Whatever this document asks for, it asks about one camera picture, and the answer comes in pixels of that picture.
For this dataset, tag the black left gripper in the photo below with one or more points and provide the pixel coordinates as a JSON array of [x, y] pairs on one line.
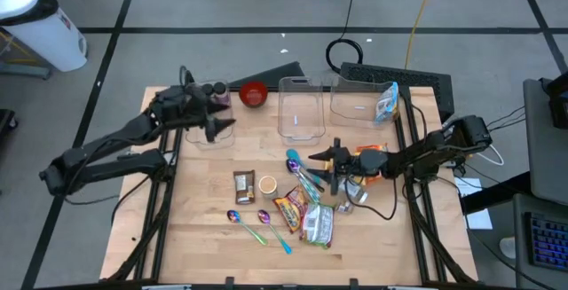
[[191, 106]]

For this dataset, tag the light grey side table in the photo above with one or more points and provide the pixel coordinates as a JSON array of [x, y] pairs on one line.
[[546, 157]]

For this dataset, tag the red bowl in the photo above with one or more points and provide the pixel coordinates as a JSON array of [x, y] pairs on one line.
[[253, 94]]

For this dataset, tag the white green ramen packet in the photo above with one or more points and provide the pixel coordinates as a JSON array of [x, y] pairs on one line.
[[317, 225]]

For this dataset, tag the sesame seasoning jar white label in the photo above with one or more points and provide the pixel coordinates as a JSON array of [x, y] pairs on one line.
[[355, 190]]

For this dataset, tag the black box device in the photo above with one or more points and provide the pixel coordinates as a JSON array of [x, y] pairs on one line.
[[559, 104]]

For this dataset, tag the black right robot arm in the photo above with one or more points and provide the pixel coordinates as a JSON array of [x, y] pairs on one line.
[[435, 148]]

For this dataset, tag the white paper sheet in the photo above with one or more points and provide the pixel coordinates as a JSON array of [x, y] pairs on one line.
[[481, 219]]

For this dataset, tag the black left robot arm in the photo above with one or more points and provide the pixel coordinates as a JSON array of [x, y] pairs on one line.
[[142, 159]]

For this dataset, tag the backlit black keyboard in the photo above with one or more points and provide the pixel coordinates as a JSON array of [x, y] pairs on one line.
[[548, 241]]

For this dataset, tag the black desk leg bar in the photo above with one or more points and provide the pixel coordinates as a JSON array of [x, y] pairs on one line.
[[492, 194]]

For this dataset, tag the small glass spice jar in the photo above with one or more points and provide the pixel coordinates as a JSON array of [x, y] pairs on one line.
[[344, 207]]

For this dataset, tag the blue white snack bag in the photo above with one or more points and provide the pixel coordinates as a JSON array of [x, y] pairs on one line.
[[386, 104]]

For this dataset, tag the brown food packet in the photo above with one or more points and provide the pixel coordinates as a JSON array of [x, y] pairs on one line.
[[244, 188]]

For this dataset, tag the black caster foot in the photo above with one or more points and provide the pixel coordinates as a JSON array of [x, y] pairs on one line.
[[6, 121]]

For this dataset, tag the tan lid jar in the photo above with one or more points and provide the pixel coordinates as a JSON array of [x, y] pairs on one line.
[[268, 185]]

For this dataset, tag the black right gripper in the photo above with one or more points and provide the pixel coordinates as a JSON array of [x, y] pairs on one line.
[[368, 163]]

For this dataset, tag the grey computer mouse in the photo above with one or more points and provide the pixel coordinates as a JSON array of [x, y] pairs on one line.
[[508, 248]]

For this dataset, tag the orange ramen packet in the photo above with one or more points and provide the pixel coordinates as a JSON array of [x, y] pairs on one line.
[[370, 148]]

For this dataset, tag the dark grey desk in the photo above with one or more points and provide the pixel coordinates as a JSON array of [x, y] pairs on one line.
[[521, 237]]

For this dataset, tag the wide clear plastic bin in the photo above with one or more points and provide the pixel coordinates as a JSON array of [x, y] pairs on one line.
[[355, 99]]

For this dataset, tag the black triangular panel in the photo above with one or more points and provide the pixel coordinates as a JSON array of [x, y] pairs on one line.
[[275, 77]]

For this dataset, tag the teal plastic spoon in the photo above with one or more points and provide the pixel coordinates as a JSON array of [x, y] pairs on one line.
[[299, 161]]

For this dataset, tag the black aluminium table frame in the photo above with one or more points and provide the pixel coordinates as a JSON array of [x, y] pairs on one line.
[[163, 237]]

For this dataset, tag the white trash can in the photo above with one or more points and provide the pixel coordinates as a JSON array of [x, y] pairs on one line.
[[40, 24]]

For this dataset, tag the red roast beef ramen packet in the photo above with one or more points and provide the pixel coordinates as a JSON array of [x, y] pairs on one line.
[[288, 210]]

